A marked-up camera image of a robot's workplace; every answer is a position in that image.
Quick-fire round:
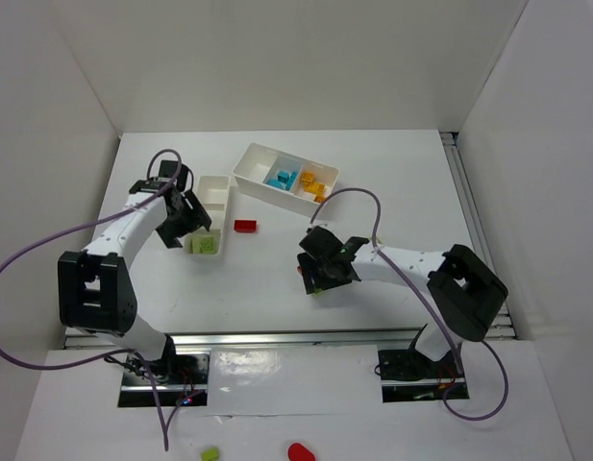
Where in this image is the lone lime brick front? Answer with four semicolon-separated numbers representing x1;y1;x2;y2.
198;235;217;255

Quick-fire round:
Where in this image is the narrow white divided tray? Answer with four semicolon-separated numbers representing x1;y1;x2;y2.
184;176;231;260

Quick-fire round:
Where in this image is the yellow curved striped brick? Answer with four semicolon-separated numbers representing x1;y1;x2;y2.
306;182;332;204

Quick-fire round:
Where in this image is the small yellow brick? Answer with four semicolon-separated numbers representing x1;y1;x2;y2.
301;172;314;188

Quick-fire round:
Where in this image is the long teal brick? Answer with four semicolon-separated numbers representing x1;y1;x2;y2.
276;170;298;191

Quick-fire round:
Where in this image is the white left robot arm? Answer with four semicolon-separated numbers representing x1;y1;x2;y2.
58;160;211;379

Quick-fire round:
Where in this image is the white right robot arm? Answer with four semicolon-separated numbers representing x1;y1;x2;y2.
297;226;508;370

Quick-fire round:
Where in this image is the wide white divided bin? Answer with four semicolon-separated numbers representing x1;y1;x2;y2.
233;143;340;217

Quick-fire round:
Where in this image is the red rounded foreground piece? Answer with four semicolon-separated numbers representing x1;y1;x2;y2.
287;443;316;461

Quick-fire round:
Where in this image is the lime brick on foreground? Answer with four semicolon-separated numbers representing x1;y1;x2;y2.
200;447;220;461

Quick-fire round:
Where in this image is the aluminium front rail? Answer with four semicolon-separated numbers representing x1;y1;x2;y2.
63;326;517;350

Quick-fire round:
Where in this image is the aluminium rail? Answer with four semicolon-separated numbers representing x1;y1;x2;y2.
439;130;513;318
63;326;517;350

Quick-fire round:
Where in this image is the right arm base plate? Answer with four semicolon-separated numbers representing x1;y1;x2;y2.
374;349;469;403

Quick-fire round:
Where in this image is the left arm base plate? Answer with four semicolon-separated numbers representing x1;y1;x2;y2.
112;353;210;408

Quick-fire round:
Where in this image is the aluminium right side rail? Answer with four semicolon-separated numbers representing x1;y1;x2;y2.
439;130;513;318

